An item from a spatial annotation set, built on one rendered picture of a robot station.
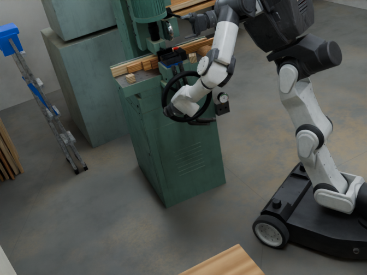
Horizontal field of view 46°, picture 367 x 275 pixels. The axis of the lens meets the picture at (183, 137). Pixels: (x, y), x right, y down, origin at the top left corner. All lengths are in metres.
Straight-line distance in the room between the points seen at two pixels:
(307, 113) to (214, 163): 0.87
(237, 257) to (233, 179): 1.26
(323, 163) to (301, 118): 0.27
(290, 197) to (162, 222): 0.80
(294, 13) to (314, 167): 0.81
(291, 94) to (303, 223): 0.71
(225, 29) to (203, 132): 1.00
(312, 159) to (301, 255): 0.54
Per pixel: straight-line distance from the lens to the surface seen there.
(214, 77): 1.75
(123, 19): 2.62
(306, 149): 2.19
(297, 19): 1.93
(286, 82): 2.05
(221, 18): 1.81
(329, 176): 2.31
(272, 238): 2.46
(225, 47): 1.75
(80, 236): 2.86
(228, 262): 1.75
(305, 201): 2.50
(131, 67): 2.48
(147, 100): 2.40
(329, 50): 1.97
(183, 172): 2.72
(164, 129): 2.52
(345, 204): 2.31
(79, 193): 3.19
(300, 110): 2.14
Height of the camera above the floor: 1.85
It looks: 32 degrees down
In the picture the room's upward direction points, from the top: 12 degrees counter-clockwise
